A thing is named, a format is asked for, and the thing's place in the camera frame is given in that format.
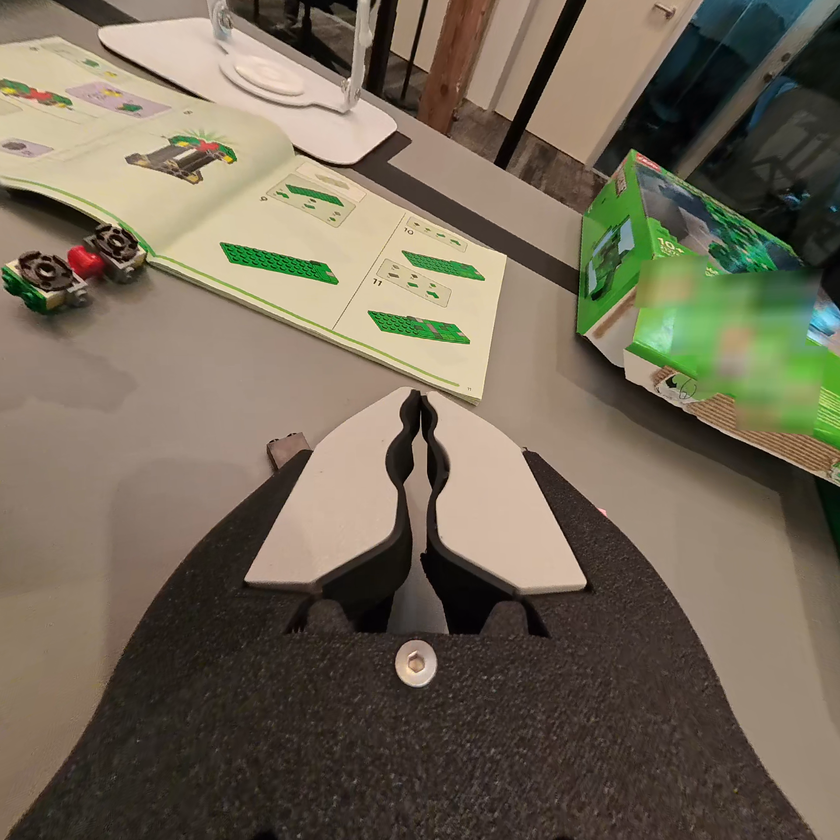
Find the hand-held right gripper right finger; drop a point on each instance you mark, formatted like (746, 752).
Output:
(505, 525)

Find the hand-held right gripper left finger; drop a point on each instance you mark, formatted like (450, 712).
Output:
(341, 518)

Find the black tile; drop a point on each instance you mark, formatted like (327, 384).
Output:
(285, 451)

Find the grey desk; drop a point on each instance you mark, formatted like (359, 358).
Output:
(558, 459)

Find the green cardboard box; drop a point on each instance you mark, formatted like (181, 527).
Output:
(630, 197)

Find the green instruction booklet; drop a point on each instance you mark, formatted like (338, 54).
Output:
(197, 197)

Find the small red green brick assembly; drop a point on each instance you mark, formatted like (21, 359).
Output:
(85, 261)

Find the black pole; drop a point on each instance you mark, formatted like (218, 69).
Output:
(538, 79)

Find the white tablet stand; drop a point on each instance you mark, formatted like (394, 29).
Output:
(170, 46)

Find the wooden post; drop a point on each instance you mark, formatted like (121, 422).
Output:
(453, 59)

